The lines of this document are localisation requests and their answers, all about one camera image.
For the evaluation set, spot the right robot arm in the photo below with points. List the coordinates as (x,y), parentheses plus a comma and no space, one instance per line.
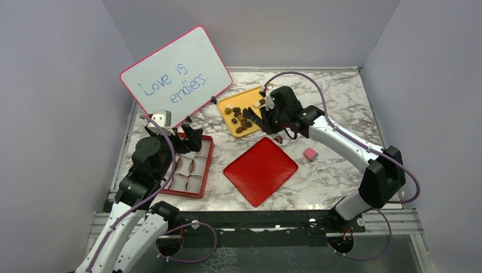
(380,167)

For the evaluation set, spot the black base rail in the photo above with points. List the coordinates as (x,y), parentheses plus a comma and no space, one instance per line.
(271,228)

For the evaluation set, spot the red box lid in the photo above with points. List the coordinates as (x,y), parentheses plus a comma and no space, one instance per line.
(260,171)

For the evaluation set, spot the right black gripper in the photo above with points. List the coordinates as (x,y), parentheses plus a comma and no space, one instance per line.
(266,125)

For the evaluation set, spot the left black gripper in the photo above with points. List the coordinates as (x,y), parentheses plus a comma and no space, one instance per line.
(194,141)

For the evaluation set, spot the red chocolate box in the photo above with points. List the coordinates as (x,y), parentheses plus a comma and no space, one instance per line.
(192,170)

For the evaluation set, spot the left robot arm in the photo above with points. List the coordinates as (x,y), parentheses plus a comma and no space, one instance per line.
(134,221)

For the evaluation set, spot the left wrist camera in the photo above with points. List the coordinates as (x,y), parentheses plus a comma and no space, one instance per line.
(163,119)

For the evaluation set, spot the black tweezers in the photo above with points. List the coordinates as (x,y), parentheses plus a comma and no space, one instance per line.
(278,138)

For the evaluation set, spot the yellow plastic tray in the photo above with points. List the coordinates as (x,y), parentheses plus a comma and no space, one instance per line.
(232,107)

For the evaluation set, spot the white board with pink frame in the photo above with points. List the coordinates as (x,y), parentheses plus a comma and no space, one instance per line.
(181,77)

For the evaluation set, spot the pink eraser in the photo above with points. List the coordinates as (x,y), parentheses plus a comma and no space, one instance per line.
(310,154)

